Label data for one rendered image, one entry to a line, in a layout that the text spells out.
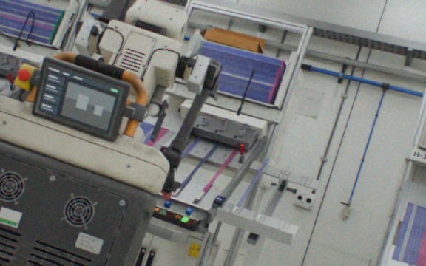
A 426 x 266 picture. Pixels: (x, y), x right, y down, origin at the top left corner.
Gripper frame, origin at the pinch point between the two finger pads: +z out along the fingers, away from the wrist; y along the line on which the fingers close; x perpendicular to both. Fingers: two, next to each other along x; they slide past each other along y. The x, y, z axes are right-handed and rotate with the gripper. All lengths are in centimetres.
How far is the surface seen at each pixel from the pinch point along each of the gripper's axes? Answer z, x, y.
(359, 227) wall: 121, -163, -69
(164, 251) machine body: 41.5, -6.5, 5.8
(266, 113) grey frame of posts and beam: -7, -81, -16
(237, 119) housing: -5, -71, -3
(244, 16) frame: -42, -120, 17
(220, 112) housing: -5, -73, 8
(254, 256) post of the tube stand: 18.3, -2.4, -43.3
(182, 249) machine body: 38.7, -9.5, -2.7
